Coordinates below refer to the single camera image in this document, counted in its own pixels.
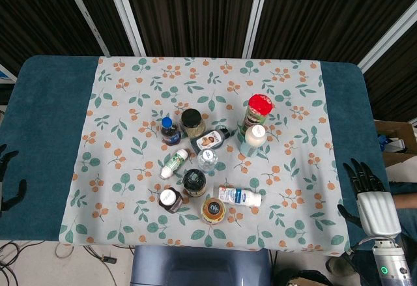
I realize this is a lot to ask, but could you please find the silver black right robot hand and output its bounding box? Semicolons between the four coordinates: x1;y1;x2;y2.
337;158;402;237

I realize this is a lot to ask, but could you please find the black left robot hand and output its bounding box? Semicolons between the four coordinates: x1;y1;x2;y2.
0;144;27;217

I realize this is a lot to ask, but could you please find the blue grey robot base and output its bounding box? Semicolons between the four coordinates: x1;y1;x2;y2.
130;245;273;286

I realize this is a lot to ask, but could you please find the white bottle with blue label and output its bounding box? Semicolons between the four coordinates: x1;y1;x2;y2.
217;186;263;208

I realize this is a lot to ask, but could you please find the white milk bottle, pale label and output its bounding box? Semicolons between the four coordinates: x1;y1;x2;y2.
239;124;268;157

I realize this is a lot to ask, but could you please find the grape juice bottle white cap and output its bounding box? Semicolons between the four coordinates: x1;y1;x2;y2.
158;188;184;214

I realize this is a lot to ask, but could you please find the small green white bottle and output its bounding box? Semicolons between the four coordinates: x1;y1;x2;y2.
160;148;190;179

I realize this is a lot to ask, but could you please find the blue cap cola bottle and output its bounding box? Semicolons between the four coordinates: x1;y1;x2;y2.
160;116;182;147

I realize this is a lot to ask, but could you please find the orange soda bottle black cap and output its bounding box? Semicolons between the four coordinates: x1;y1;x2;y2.
200;197;227;225

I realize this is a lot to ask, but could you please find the black-lidded dark jar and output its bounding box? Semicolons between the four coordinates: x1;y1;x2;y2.
182;168;207;198

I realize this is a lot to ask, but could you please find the clear water bottle white cap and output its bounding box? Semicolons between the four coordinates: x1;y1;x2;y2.
197;149;218;173

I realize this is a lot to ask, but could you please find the dark bottle with nut label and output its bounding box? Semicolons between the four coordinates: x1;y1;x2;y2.
190;128;231;153

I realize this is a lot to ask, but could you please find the person leg in jeans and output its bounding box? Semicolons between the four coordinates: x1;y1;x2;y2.
389;181;417;244

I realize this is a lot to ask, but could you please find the olive brown shoe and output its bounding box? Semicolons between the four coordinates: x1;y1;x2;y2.
325;256;358;276

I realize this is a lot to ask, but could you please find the teal table cover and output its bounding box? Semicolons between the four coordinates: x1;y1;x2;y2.
0;54;392;251

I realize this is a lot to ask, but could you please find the brown cardboard box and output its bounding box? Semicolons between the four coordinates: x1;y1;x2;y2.
374;119;417;167

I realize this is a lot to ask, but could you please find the red lid chips can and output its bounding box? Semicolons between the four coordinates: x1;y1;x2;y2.
238;93;274;134

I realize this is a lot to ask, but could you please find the black lid glass jar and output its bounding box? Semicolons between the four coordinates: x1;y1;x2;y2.
180;108;207;139

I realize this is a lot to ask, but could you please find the floral leaf print tablecloth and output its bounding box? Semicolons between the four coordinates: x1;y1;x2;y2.
58;56;351;257

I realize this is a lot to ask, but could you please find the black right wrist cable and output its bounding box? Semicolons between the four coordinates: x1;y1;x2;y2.
347;236;379;258

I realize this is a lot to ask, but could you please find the grey floor cable loop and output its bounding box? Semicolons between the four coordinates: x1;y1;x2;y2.
54;242;76;259

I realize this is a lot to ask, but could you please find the black floor cable with plug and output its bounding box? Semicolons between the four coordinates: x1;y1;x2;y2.
83;245;117;265

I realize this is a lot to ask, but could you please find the white frame post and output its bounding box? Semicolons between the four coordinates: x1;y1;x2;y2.
104;0;147;57
356;17;417;72
60;0;110;56
242;0;272;59

